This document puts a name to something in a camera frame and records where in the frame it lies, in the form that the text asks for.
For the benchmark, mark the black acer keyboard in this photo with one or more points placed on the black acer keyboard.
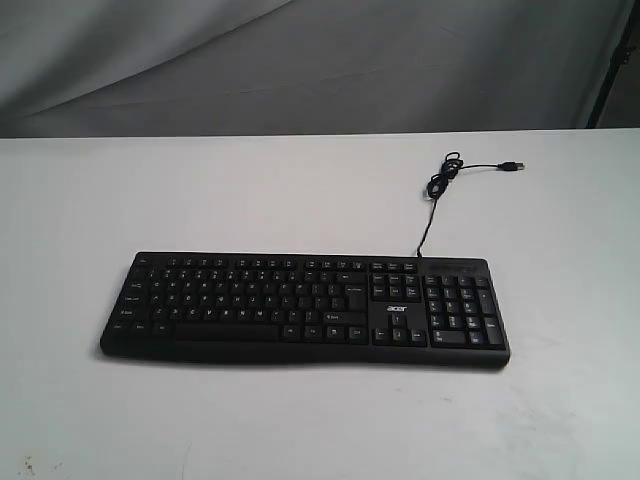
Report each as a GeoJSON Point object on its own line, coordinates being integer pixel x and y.
{"type": "Point", "coordinates": [286, 309]}

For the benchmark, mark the grey backdrop cloth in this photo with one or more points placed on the grey backdrop cloth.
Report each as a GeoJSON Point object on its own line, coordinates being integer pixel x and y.
{"type": "Point", "coordinates": [192, 68]}

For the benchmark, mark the black tripod stand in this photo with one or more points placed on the black tripod stand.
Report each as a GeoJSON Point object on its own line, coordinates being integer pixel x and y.
{"type": "Point", "coordinates": [619, 57]}

